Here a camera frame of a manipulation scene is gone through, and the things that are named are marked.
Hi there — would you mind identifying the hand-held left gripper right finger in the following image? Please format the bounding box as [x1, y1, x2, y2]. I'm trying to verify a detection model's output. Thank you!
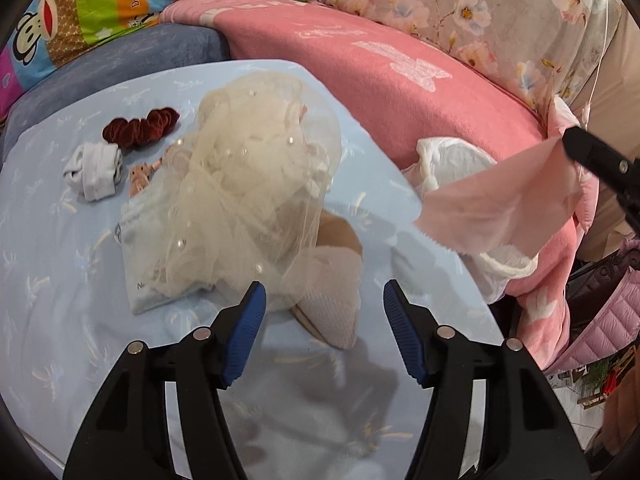
[383, 280, 591, 480]

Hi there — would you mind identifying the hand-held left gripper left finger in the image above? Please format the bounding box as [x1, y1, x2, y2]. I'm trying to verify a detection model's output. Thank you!
[62, 281, 267, 480]

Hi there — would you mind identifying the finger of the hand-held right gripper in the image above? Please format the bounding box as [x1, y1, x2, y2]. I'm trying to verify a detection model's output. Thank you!
[562, 126, 640, 233]

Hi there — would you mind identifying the pink cloth piece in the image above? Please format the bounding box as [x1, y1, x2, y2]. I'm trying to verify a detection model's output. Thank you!
[412, 135, 583, 256]

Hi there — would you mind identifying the white garment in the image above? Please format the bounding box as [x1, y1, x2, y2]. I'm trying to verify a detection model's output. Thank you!
[402, 137, 543, 303]

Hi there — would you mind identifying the dark red velvet scrunchie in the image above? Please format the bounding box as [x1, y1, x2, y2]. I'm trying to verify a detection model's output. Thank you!
[102, 106, 181, 150]

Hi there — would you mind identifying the beige shoe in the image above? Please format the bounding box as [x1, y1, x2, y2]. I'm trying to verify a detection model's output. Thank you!
[280, 210, 366, 351]

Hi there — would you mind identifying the dark maroon cloth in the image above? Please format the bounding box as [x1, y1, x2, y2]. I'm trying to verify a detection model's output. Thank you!
[565, 240, 640, 321]

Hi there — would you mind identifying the light blue pouch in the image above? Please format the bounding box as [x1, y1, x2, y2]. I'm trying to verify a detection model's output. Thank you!
[116, 190, 221, 316]

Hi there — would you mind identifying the cream tulle veil with pearls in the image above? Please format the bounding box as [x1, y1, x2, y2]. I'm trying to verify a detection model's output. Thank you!
[150, 71, 343, 306]

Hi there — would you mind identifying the pink quilted jacket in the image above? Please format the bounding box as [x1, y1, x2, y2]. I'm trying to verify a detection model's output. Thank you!
[555, 275, 640, 376]

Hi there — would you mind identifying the light blue palm-print sheet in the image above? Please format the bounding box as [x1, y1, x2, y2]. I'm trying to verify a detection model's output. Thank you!
[0, 60, 506, 480]

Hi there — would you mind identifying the grey folded sock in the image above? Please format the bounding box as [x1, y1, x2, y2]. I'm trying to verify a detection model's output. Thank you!
[63, 141, 124, 202]

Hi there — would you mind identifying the pink blanket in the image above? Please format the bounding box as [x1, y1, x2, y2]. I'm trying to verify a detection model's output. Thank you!
[160, 0, 601, 371]

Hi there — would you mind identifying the grey-blue cushion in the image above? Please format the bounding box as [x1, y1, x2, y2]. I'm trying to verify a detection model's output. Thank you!
[0, 22, 231, 161]

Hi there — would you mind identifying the colourful monkey print pillow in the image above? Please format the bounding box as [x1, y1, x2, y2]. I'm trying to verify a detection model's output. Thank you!
[0, 0, 261, 116]

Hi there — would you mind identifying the thin white cord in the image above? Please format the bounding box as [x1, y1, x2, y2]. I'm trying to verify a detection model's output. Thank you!
[580, 0, 613, 131]

